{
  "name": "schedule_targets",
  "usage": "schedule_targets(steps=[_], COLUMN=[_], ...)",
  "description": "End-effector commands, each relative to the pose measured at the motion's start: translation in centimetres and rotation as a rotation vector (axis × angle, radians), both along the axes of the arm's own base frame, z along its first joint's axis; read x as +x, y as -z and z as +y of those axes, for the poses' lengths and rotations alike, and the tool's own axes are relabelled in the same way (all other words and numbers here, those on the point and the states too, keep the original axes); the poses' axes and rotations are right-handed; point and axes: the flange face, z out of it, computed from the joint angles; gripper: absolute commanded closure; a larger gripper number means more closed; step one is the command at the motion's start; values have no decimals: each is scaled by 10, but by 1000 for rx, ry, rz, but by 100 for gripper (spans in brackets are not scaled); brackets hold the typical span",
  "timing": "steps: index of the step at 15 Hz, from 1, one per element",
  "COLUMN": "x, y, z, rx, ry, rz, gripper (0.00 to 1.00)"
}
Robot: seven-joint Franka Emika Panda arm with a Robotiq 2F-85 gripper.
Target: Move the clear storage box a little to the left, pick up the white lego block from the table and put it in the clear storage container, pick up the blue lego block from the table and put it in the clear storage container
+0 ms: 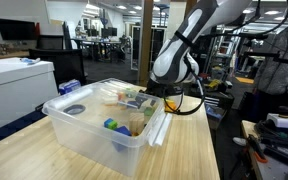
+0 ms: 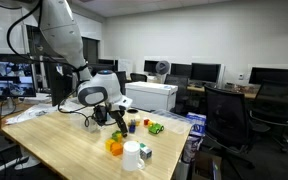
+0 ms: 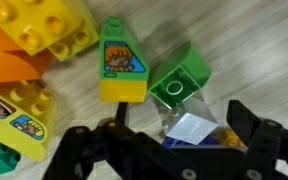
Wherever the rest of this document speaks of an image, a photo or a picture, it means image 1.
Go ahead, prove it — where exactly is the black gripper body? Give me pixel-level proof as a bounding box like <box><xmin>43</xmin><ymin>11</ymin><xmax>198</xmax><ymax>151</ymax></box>
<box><xmin>145</xmin><ymin>79</ymin><xmax>185</xmax><ymax>98</ymax></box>

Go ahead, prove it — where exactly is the blue curved lego block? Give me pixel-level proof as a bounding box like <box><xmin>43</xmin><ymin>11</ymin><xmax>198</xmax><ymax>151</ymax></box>
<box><xmin>123</xmin><ymin>95</ymin><xmax>140</xmax><ymax>109</ymax></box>

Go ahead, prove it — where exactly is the clear plastic storage box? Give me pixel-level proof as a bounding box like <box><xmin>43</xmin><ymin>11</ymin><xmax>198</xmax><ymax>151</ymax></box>
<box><xmin>42</xmin><ymin>77</ymin><xmax>173</xmax><ymax>178</ymax></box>

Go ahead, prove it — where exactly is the yellow block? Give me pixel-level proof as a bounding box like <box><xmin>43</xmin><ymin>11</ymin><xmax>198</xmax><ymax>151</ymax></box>
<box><xmin>163</xmin><ymin>99</ymin><xmax>174</xmax><ymax>113</ymax></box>

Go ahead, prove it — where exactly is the wooden cylinder block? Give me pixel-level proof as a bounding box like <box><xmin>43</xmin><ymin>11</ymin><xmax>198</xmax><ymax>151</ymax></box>
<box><xmin>128</xmin><ymin>112</ymin><xmax>146</xmax><ymax>136</ymax></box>

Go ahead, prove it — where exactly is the white cardboard box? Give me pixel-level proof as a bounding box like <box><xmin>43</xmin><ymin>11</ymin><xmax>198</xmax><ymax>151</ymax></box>
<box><xmin>0</xmin><ymin>57</ymin><xmax>59</xmax><ymax>136</ymax></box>

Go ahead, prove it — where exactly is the black cabinet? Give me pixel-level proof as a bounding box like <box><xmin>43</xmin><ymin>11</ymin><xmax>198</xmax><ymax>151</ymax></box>
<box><xmin>130</xmin><ymin>25</ymin><xmax>167</xmax><ymax>71</ymax></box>

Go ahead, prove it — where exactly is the yellow toy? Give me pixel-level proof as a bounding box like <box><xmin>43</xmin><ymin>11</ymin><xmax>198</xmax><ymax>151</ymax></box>
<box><xmin>208</xmin><ymin>78</ymin><xmax>222</xmax><ymax>89</ymax></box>

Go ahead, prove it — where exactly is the wooden pillar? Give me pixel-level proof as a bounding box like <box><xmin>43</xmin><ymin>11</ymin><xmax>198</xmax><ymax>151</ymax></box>
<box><xmin>137</xmin><ymin>0</ymin><xmax>155</xmax><ymax>86</ymax></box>

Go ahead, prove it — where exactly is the blue plastic object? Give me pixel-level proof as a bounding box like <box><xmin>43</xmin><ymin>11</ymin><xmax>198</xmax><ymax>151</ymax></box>
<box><xmin>205</xmin><ymin>104</ymin><xmax>223</xmax><ymax>121</ymax></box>

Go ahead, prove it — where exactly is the black cart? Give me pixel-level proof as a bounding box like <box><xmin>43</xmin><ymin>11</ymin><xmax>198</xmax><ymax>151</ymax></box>
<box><xmin>197</xmin><ymin>86</ymin><xmax>235</xmax><ymax>131</ymax></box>

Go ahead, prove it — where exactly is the blue and green cube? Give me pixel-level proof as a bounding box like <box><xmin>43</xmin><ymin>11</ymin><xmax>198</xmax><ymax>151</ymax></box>
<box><xmin>103</xmin><ymin>117</ymin><xmax>119</xmax><ymax>131</ymax></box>

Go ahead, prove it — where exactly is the blue and white carton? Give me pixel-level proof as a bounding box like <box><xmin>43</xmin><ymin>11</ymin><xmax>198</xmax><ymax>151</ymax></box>
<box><xmin>58</xmin><ymin>78</ymin><xmax>82</xmax><ymax>96</ymax></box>

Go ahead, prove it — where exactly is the black mesh office chair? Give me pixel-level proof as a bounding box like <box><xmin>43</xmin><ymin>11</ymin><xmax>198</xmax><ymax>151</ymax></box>
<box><xmin>28</xmin><ymin>48</ymin><xmax>88</xmax><ymax>88</ymax></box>
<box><xmin>35</xmin><ymin>34</ymin><xmax>65</xmax><ymax>51</ymax></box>

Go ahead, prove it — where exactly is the person in grey hoodie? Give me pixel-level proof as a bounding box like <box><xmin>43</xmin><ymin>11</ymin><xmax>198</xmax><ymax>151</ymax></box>
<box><xmin>250</xmin><ymin>0</ymin><xmax>288</xmax><ymax>114</ymax></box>

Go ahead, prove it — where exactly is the white device with black knob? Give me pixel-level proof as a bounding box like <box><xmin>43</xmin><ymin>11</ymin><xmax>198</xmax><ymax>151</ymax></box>
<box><xmin>266</xmin><ymin>105</ymin><xmax>288</xmax><ymax>130</ymax></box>

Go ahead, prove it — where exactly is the small blue white item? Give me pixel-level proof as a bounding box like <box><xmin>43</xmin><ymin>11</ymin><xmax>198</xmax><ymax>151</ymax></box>
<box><xmin>19</xmin><ymin>57</ymin><xmax>42</xmax><ymax>65</ymax></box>

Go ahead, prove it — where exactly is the red object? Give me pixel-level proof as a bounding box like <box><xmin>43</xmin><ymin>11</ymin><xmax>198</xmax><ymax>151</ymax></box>
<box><xmin>34</xmin><ymin>22</ymin><xmax>41</xmax><ymax>38</ymax></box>

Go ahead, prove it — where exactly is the wide black monitor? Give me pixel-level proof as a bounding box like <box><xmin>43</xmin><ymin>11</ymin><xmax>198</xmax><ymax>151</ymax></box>
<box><xmin>0</xmin><ymin>17</ymin><xmax>38</xmax><ymax>42</ymax></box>

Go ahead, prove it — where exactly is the wooden desk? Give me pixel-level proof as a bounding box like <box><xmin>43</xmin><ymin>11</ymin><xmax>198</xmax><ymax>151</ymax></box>
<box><xmin>0</xmin><ymin>49</ymin><xmax>30</xmax><ymax>61</ymax></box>

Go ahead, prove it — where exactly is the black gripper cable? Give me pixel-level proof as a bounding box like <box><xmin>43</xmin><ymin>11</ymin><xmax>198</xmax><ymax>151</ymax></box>
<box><xmin>163</xmin><ymin>61</ymin><xmax>207</xmax><ymax>116</ymax></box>

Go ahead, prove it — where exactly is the black tape ring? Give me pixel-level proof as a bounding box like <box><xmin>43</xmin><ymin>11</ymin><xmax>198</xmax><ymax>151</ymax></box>
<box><xmin>62</xmin><ymin>103</ymin><xmax>87</xmax><ymax>116</ymax></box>

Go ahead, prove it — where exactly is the orange handled tool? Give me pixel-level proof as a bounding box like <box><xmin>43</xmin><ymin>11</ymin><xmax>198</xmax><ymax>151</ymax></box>
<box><xmin>247</xmin><ymin>134</ymin><xmax>269</xmax><ymax>164</ymax></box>

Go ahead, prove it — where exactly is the black cable pile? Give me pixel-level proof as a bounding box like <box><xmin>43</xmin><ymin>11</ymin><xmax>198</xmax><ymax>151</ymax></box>
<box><xmin>254</xmin><ymin>119</ymin><xmax>288</xmax><ymax>149</ymax></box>

